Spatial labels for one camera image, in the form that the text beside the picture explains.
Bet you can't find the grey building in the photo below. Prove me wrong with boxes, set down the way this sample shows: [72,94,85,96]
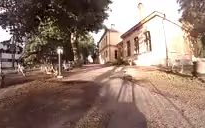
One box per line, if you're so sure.
[0,41,24,72]

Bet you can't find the short lamp post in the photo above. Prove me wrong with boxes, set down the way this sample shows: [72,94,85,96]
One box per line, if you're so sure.
[56,46,64,80]

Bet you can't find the dark pole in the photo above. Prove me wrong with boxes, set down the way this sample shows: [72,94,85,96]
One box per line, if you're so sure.
[0,48,6,88]

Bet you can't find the yellow building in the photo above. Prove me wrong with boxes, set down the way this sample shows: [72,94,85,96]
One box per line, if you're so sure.
[97,23,124,65]

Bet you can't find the brown gravel path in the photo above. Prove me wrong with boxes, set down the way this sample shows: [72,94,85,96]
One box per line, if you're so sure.
[0,63,205,128]

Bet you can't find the pale building with dark windows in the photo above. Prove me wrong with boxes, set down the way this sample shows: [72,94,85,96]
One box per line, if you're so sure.
[116,2,193,67]

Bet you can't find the white container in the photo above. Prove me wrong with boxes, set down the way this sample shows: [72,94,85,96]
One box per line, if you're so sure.
[195,58,205,76]

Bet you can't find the tree with hanging branches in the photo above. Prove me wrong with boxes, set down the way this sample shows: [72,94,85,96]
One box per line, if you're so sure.
[176,0,205,61]

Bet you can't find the large dark tree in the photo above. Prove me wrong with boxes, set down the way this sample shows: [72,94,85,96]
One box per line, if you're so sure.
[0,0,113,66]

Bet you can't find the green bushes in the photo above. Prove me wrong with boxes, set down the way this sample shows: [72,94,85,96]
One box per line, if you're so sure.
[77,33,98,65]

